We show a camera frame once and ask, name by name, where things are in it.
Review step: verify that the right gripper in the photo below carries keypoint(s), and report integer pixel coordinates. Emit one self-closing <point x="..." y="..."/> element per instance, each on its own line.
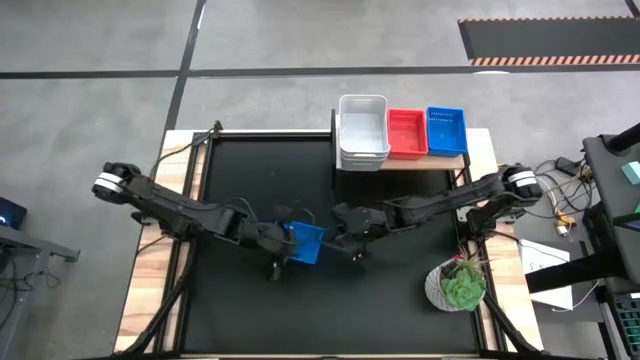
<point x="360" y="222"/>

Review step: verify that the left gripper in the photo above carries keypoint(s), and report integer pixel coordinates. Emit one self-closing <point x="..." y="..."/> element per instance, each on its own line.
<point x="265" y="235"/>

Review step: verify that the blue slotted plastic basket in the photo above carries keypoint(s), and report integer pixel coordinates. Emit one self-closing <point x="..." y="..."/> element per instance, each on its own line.
<point x="307" y="242"/>
<point x="446" y="132"/>

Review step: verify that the red slotted plastic basket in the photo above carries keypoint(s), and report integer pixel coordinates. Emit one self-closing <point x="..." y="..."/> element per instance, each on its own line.
<point x="407" y="135"/>

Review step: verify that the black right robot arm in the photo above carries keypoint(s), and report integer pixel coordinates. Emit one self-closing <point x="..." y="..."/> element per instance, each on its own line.
<point x="450" y="202"/>

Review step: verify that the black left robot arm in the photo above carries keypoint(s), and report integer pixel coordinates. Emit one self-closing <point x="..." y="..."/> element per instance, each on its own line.
<point x="175" y="210"/>

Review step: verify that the black table mat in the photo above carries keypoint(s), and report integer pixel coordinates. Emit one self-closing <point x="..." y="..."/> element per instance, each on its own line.
<point x="310" y="310"/>

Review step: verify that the succulent in white pot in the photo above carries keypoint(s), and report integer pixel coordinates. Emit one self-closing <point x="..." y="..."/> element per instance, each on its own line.
<point x="460" y="287"/>

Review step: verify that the black power adapter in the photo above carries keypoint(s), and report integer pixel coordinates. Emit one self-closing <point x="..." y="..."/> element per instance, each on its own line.
<point x="567" y="166"/>

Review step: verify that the grey metal desk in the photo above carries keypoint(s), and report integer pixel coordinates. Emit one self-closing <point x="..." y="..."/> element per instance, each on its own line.
<point x="25" y="250"/>

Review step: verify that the black side desk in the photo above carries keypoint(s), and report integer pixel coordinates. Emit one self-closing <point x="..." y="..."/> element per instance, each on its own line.
<point x="610" y="200"/>

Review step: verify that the black screen with blue light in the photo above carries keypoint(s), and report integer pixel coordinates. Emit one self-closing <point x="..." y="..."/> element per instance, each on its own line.
<point x="10" y="212"/>

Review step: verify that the computer monitor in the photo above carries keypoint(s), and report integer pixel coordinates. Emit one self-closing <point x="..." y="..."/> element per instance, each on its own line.
<point x="627" y="221"/>

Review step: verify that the hazard-striped floor mat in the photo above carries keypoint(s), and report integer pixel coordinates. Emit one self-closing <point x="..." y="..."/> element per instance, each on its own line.
<point x="550" y="40"/>

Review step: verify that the teal block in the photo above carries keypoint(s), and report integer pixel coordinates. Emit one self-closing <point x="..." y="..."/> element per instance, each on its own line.
<point x="631" y="172"/>

